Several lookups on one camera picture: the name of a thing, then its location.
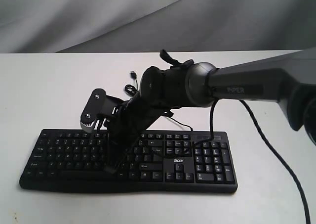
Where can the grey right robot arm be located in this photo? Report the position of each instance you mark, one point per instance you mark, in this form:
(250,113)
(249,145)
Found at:
(289,80)

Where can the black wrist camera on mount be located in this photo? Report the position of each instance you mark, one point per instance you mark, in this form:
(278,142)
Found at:
(99,108)

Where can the grey backdrop cloth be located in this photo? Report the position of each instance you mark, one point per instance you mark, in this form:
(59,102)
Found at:
(78,26)

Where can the black acer keyboard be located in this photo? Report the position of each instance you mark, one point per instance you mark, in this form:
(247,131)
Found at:
(74,161)

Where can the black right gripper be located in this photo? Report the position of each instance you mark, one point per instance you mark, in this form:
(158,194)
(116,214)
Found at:
(131,119)

